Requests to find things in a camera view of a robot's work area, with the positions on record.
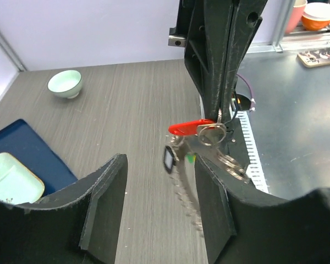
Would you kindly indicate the light green bowl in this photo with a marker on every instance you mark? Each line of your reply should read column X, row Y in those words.
column 66, row 84

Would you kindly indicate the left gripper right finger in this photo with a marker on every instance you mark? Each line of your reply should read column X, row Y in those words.
column 244, row 225

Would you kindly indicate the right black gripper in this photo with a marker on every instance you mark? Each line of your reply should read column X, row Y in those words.
column 218, row 35

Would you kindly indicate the pink cup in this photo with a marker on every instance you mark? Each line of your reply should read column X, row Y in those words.
column 296, row 14

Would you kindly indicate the black key tag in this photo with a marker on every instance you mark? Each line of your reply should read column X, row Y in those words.
column 170, row 159

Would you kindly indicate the red key tag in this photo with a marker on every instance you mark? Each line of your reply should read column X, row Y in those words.
column 188, row 128

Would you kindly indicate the dark blue tray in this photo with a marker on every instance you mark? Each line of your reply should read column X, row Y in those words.
column 20, row 140

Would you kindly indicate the green key tag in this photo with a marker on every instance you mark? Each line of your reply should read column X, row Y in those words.
column 191, row 158

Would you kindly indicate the white slotted cable duct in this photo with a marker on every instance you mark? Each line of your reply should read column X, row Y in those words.
column 243, row 147

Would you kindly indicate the orange bowl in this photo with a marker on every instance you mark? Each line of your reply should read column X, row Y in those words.
column 316, row 16

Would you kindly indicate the phone with patterned case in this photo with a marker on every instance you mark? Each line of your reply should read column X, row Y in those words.
column 315, row 57

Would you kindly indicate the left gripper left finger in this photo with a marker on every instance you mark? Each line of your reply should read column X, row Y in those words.
column 77, row 224

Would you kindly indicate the light green rectangular plate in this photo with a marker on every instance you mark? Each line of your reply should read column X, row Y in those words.
column 18, row 185

